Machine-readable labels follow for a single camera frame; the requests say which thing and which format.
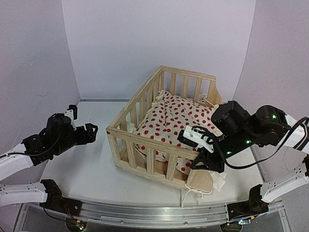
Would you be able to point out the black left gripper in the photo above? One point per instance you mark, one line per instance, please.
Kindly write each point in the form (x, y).
(90, 137)

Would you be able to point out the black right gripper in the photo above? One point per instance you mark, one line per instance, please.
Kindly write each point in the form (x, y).
(212, 164)

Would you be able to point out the wooden pet bed frame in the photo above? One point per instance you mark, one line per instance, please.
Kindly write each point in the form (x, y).
(156, 160)

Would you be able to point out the strawberry print ruffled mattress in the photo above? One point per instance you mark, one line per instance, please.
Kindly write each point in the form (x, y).
(169, 115)

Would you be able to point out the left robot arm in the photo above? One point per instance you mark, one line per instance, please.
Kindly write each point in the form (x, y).
(59, 135)

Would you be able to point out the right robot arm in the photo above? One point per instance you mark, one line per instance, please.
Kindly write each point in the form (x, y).
(240, 130)

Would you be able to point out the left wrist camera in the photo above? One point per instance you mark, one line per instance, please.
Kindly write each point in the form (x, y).
(71, 112)

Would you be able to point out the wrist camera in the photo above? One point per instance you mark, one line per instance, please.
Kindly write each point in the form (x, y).
(196, 138)
(71, 112)

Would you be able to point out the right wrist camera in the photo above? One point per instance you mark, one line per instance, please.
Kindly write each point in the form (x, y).
(196, 138)

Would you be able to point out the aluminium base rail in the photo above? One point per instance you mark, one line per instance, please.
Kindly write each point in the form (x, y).
(142, 216)

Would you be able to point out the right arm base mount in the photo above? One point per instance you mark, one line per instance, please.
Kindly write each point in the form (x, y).
(252, 207)

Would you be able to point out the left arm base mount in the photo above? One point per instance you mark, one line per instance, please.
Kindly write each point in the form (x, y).
(56, 202)

